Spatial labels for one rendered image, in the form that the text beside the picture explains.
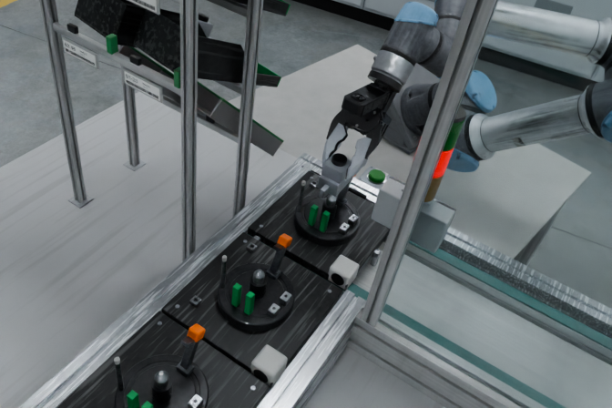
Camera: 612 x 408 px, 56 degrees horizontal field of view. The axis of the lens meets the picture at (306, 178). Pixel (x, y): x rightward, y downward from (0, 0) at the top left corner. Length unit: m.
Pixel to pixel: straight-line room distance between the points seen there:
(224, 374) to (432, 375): 0.38
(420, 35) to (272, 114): 0.68
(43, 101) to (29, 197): 1.88
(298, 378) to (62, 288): 0.52
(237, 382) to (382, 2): 3.51
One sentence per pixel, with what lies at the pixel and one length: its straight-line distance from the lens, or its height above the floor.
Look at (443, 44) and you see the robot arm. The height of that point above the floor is 1.34.
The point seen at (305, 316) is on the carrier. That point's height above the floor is 0.97.
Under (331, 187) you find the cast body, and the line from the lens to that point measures 1.13.
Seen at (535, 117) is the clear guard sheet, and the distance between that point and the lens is 0.76.
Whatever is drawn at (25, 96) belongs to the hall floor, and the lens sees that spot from 3.36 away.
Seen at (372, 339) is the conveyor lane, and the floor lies 0.92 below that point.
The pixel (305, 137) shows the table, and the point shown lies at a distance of 1.64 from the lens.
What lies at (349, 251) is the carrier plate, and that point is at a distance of 1.19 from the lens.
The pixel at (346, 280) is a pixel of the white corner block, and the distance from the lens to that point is 1.13.
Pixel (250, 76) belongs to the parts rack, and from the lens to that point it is 1.09.
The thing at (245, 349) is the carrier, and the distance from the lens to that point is 1.03.
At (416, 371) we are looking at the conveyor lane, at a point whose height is 0.91.
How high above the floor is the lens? 1.84
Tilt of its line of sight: 41 degrees down
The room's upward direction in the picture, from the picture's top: 10 degrees clockwise
